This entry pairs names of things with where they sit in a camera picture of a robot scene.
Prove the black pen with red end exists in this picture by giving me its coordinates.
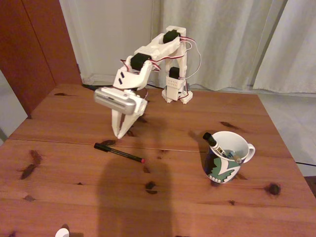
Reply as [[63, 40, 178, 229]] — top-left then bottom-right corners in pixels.
[[93, 142, 146, 164]]

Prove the white marker with black cap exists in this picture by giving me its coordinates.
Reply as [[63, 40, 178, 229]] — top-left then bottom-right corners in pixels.
[[202, 132, 227, 158]]

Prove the green transparent pen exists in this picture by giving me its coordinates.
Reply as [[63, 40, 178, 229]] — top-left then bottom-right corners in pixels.
[[223, 149, 244, 165]]

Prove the white mug with green pattern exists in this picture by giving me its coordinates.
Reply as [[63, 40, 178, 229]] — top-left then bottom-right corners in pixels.
[[203, 130, 256, 185]]

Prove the white curtain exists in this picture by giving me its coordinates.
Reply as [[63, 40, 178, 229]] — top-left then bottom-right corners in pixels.
[[253, 0, 316, 94], [148, 0, 288, 91]]

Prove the brown wooden cabinet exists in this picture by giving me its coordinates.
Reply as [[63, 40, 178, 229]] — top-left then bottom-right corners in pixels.
[[0, 0, 83, 119]]

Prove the silver camera box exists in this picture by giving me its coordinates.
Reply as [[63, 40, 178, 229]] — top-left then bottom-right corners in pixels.
[[93, 88, 137, 116]]

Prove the black camera cable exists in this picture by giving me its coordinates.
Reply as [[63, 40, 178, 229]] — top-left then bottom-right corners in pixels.
[[82, 83, 104, 91]]

